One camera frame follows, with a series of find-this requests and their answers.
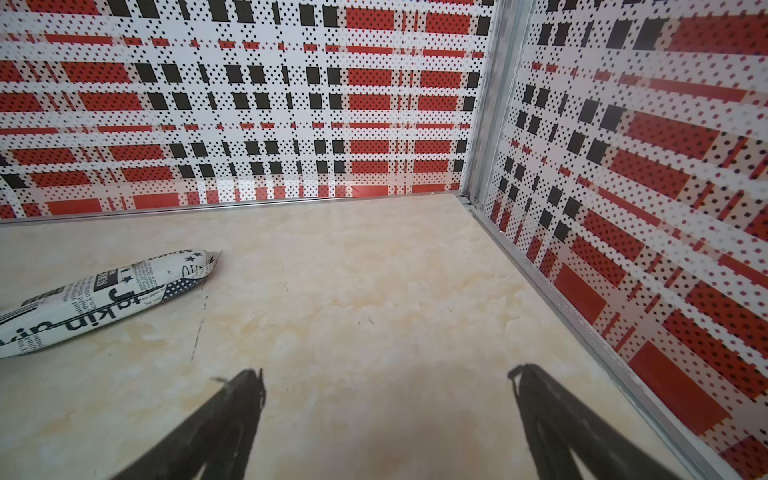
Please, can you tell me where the newspaper print pouch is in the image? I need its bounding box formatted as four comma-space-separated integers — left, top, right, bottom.
1, 249, 220, 358

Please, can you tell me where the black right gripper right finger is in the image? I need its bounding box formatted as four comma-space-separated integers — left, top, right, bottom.
508, 364, 678, 479

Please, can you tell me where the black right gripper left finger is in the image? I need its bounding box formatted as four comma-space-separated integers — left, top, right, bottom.
115, 369, 266, 479

